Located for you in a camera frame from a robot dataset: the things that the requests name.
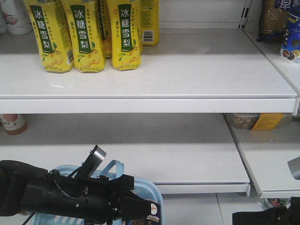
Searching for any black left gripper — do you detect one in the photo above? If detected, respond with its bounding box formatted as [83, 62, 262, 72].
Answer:
[80, 175, 152, 224]

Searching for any dark blue cookie box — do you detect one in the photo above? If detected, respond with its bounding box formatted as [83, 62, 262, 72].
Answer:
[122, 202, 164, 225]

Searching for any light blue shopping basket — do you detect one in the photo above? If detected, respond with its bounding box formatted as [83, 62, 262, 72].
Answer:
[30, 160, 165, 225]

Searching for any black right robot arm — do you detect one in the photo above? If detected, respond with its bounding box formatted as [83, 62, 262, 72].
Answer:
[232, 197, 300, 225]

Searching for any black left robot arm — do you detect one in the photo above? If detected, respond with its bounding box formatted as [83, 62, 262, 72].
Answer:
[0, 160, 151, 225]

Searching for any white supermarket shelf unit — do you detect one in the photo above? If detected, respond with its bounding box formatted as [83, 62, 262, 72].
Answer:
[0, 0, 300, 225]

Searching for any peach drink bottle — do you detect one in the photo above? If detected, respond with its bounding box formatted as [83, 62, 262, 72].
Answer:
[0, 114, 28, 135]

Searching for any yellow pear drink bottle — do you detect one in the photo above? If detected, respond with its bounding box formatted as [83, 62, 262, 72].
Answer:
[62, 0, 105, 73]
[24, 0, 74, 74]
[107, 0, 142, 71]

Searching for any blue white snack cup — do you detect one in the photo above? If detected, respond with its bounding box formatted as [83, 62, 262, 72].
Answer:
[280, 6, 300, 66]

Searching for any brown biscuit pack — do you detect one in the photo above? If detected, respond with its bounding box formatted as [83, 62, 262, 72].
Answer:
[258, 0, 289, 42]

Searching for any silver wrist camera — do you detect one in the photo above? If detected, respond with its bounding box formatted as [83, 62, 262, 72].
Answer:
[81, 145, 106, 177]

